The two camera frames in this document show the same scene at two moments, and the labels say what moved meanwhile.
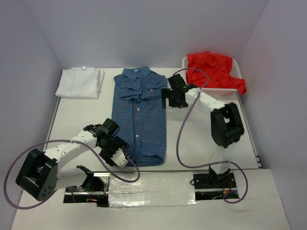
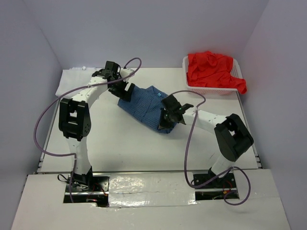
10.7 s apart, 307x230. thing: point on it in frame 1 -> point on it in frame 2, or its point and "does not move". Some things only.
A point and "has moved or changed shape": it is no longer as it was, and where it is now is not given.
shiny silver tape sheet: (152, 189) does not move
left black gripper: (120, 143) -> (123, 94)
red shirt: (218, 68) does not move
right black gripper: (166, 93) -> (163, 124)
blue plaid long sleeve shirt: (137, 108) has moved or changed shape
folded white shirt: (84, 83) does not move
